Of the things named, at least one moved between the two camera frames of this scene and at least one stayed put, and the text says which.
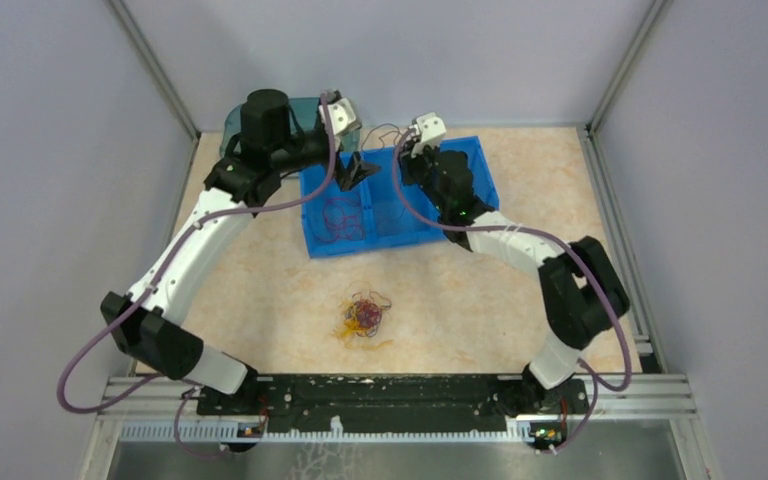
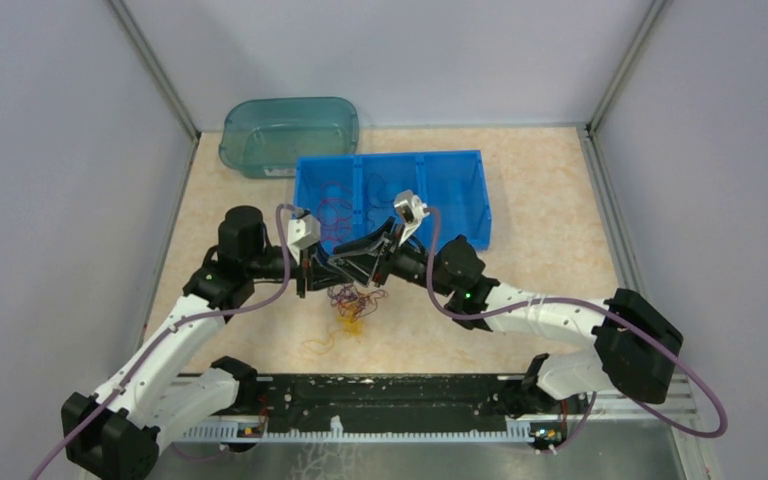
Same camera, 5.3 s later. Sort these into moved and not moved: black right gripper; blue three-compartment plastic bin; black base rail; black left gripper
Moved: black left gripper; black right gripper
Not moved: blue three-compartment plastic bin; black base rail
